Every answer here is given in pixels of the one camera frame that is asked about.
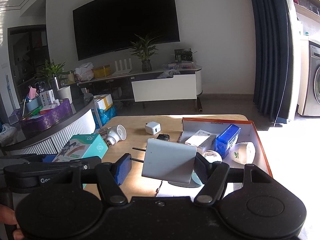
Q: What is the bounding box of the white green-button plug heater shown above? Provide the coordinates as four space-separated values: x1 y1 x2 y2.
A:
98 124 127 145

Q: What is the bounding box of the blue plastic bag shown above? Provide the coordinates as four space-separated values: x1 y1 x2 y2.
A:
92 105 117 129

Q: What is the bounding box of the silver washing machine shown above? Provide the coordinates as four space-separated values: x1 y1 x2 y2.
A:
297 36 320 117

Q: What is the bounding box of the white paper cup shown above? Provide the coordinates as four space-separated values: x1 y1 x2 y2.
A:
57 86 73 104

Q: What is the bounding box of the dark blue curtain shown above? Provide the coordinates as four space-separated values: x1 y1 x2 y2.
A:
252 0 293 124

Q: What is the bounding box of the black green product box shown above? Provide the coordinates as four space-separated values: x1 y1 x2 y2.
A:
174 48 193 63

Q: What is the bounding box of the white large power adapter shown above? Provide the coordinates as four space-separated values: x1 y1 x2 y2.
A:
134 138 197 184

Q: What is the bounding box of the purple tray box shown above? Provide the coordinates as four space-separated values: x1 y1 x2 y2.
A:
20 99 72 133

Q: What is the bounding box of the white barcode box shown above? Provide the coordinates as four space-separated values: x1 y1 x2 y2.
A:
185 129 216 154

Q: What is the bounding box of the white TV cabinet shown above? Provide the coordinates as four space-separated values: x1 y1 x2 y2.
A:
79 66 203 112

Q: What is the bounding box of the white round plug diffuser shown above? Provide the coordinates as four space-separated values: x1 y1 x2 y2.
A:
230 142 255 165

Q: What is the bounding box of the white router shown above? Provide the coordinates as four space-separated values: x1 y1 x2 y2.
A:
112 58 132 76

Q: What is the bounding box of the grey pen holder cup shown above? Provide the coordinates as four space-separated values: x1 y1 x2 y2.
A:
26 97 42 112

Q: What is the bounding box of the teal cardboard box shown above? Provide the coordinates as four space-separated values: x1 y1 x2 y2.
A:
52 134 108 163

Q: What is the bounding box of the potted bamboo plant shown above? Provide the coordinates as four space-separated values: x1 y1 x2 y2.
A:
130 35 158 72

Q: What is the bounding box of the white plastic bag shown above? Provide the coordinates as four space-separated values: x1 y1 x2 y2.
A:
74 62 94 82

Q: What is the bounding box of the table bamboo plant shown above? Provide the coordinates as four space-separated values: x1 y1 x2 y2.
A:
35 60 69 88

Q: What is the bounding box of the orange white cardboard tray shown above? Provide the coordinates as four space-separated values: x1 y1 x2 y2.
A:
156 118 273 200

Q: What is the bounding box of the black charger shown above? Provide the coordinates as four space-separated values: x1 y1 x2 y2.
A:
157 134 170 141

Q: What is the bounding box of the yellow tin box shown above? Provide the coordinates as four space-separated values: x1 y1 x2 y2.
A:
93 64 111 79

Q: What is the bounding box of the round dark coffee table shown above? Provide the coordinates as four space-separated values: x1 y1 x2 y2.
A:
1 93 95 155

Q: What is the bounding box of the black wall television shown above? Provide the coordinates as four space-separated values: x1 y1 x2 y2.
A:
73 0 180 60

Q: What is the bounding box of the operator left hand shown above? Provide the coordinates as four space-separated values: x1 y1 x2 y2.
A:
0 205 24 240

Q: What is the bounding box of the blue plastic case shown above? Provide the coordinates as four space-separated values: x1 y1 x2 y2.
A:
214 124 241 159

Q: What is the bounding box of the white orange medicine box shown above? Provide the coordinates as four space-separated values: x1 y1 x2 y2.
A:
40 89 55 107

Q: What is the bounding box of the cardboard box on floor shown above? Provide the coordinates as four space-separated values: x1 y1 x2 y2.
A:
94 94 113 110

